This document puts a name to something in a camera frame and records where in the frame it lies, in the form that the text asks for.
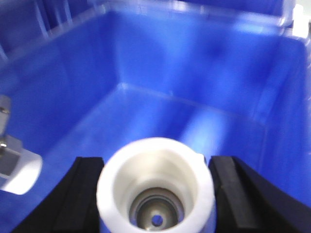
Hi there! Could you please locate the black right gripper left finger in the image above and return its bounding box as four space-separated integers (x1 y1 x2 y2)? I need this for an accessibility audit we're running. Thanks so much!
13 157 104 233

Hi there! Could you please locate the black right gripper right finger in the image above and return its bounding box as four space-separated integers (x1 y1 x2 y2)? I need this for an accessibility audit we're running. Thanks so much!
208 156 311 233

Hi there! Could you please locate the blue bin interior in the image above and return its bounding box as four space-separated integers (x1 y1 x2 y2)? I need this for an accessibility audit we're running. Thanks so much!
0 1 311 233

